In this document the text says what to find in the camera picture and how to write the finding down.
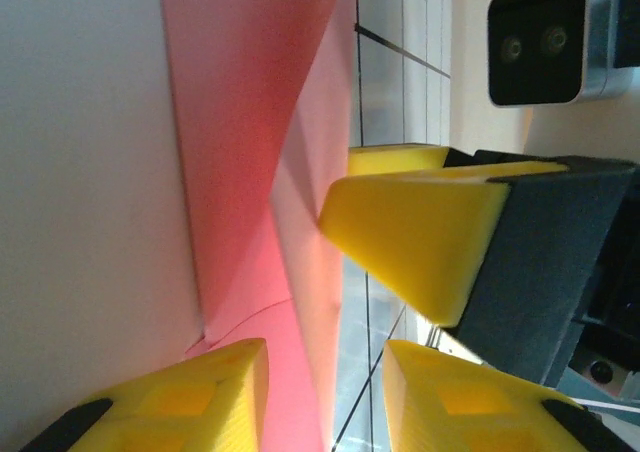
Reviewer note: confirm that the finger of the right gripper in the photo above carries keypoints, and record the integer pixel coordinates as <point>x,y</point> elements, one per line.
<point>395,159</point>
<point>425,232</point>

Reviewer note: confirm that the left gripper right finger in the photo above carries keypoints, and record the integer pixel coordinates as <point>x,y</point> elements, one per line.
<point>475,412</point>

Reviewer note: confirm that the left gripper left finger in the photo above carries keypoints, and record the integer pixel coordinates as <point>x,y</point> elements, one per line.
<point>190,407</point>

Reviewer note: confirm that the pink cloth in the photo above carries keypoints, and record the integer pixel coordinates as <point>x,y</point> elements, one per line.
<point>240,147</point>

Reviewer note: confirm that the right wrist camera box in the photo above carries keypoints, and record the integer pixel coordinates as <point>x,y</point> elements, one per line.
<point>540,47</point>

